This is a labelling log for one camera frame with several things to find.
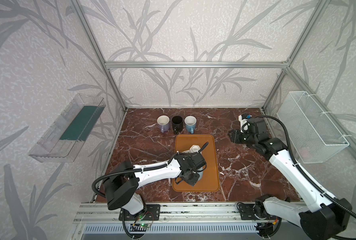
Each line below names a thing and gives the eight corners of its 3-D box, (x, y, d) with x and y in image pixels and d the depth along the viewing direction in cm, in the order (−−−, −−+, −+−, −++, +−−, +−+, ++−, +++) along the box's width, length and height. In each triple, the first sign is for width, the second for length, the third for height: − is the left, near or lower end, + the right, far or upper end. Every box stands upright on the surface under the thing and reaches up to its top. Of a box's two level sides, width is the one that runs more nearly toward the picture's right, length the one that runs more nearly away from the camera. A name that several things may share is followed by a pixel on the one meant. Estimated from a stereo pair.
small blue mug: (181, 134, 107) (181, 125, 99) (187, 122, 114) (187, 113, 106) (192, 137, 105) (193, 128, 97) (197, 125, 112) (198, 116, 104)
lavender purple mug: (157, 135, 106) (155, 128, 100) (159, 122, 114) (157, 115, 107) (169, 135, 106) (168, 128, 100) (170, 122, 114) (169, 115, 107)
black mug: (172, 135, 105) (170, 127, 98) (173, 123, 112) (172, 115, 105) (182, 135, 105) (182, 127, 98) (182, 123, 112) (182, 115, 105)
